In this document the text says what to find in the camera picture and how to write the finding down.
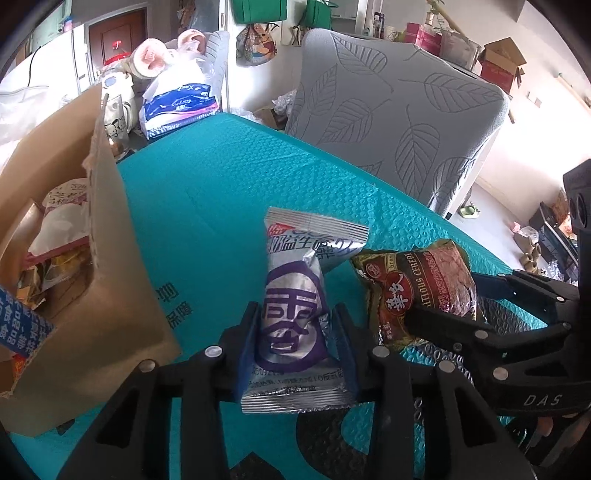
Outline white fridge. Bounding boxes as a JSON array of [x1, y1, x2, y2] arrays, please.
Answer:
[[0, 23, 90, 107]]

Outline white and red pouch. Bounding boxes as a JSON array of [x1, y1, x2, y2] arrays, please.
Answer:
[[28, 180, 93, 264]]

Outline clear plastic bag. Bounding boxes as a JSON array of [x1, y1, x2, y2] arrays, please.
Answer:
[[0, 88, 38, 148]]

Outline pink plush toy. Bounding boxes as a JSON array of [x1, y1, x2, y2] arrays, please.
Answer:
[[131, 28, 208, 79]]

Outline red gift boxes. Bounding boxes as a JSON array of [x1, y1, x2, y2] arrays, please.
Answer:
[[404, 21, 444, 56]]

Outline brown cardboard box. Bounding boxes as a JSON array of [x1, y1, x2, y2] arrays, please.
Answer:
[[0, 85, 182, 437]]

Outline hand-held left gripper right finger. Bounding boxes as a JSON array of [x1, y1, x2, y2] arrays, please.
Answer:
[[330, 302, 539, 480]]

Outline white plastic floor bag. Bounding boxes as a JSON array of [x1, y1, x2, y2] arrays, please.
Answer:
[[272, 90, 296, 116]]

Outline brown entrance door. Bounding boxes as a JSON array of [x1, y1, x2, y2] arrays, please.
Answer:
[[88, 9, 148, 70]]

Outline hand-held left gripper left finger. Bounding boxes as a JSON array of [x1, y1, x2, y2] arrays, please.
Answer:
[[55, 301, 264, 480]]

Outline open cardboard box on cabinet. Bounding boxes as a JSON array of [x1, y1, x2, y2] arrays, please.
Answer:
[[478, 37, 527, 93]]

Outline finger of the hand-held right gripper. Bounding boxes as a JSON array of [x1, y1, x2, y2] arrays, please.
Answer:
[[471, 271, 591, 325], [403, 305, 578, 389]]

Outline silver and purple packet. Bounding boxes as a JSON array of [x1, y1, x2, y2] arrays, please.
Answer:
[[241, 208, 370, 415]]

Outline large green tote bag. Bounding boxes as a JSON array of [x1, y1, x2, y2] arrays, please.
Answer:
[[231, 0, 287, 24]]

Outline grey leaf-pattern chair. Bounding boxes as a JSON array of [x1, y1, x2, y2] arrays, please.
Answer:
[[284, 28, 511, 217]]

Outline blue tissue pack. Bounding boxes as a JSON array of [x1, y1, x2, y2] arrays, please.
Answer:
[[141, 83, 220, 139]]

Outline patterned cloth bag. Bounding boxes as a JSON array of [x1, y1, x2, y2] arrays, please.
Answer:
[[235, 24, 278, 66]]

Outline teal bubble mat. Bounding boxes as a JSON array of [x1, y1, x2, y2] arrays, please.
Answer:
[[9, 112, 555, 480]]

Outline brown cereal packet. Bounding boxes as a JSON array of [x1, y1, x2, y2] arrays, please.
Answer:
[[351, 239, 483, 347]]

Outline person's right hand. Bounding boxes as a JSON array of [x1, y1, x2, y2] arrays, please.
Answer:
[[536, 415, 557, 449]]

